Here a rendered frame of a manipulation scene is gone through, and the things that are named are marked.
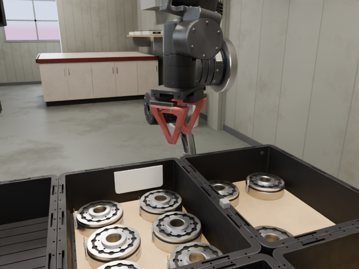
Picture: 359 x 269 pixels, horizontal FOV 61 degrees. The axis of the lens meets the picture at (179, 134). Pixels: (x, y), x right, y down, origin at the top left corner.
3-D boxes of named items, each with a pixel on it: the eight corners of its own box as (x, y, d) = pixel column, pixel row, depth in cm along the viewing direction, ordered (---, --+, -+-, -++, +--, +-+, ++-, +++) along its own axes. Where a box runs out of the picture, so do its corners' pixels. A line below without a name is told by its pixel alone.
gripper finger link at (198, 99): (206, 133, 60) (208, 86, 57) (192, 144, 54) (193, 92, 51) (175, 128, 63) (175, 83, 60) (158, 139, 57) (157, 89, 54)
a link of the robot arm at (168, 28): (188, 17, 54) (158, 17, 52) (206, 16, 48) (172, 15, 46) (188, 58, 56) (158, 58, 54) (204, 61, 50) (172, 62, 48)
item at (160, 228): (148, 219, 67) (147, 216, 67) (190, 210, 70) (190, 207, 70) (161, 247, 58) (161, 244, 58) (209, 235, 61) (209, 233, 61)
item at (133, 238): (85, 232, 62) (85, 230, 62) (134, 222, 66) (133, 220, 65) (89, 266, 53) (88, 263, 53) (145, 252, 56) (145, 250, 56)
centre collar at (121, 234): (99, 235, 61) (99, 232, 60) (124, 230, 62) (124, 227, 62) (102, 251, 56) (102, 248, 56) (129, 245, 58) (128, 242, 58)
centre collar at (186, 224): (162, 221, 65) (162, 218, 65) (184, 216, 67) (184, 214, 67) (170, 234, 61) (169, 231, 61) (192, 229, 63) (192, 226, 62)
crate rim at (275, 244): (177, 164, 83) (177, 156, 82) (270, 150, 92) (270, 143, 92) (265, 262, 47) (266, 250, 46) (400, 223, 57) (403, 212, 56)
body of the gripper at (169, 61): (206, 92, 58) (208, 52, 55) (184, 103, 49) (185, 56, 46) (175, 89, 60) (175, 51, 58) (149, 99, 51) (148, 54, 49)
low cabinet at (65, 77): (160, 99, 621) (158, 55, 594) (42, 108, 542) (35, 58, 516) (138, 85, 778) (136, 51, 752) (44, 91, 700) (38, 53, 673)
